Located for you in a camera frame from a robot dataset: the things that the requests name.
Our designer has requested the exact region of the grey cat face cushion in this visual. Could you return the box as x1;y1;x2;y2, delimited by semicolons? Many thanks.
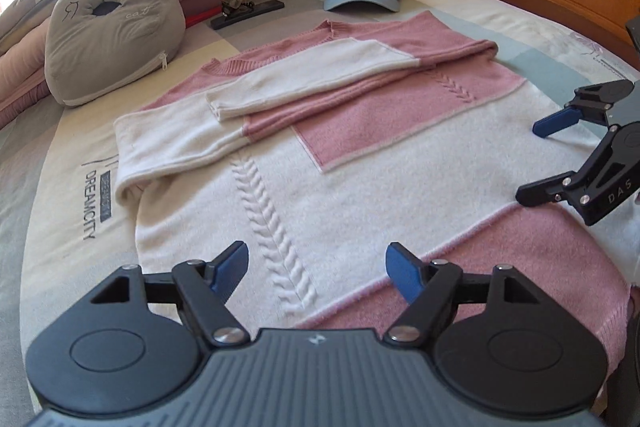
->
44;0;187;108

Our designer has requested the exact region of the black phone with hair tie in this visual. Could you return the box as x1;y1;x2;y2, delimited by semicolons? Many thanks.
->
210;0;286;30

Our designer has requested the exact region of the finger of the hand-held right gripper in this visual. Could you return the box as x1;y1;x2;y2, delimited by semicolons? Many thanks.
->
515;121;640;208
532;80;637;141

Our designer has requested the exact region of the pink and white sweater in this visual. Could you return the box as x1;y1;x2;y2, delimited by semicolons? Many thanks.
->
114;9;633;360

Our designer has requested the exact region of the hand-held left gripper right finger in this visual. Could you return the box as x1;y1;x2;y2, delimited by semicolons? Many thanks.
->
384;242;546;349

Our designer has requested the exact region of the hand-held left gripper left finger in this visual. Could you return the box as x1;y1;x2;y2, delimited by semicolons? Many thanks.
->
90;239;250;349

